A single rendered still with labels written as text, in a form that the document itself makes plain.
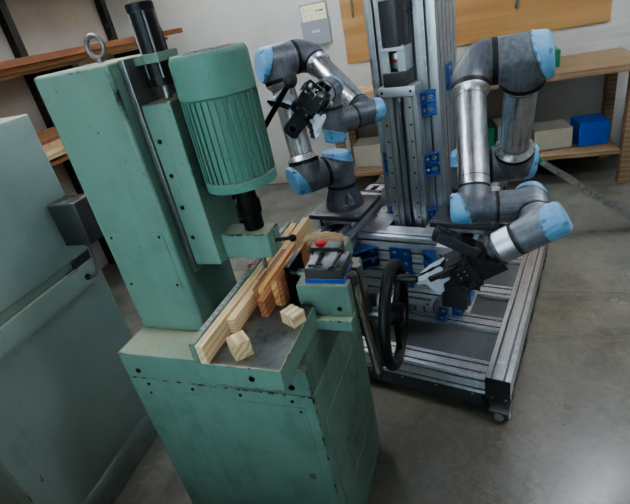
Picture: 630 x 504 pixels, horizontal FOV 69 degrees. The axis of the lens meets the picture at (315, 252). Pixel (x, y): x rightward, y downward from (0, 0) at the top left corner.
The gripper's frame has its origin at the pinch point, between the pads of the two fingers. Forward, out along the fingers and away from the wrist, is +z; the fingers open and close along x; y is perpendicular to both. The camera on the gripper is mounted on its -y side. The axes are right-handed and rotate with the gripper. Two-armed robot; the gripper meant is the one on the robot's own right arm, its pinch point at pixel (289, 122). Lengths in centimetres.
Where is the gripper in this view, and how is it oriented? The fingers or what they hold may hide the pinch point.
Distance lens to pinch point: 120.0
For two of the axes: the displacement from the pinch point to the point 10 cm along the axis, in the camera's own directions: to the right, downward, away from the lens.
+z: -3.1, 5.0, -8.1
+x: 7.9, 6.1, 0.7
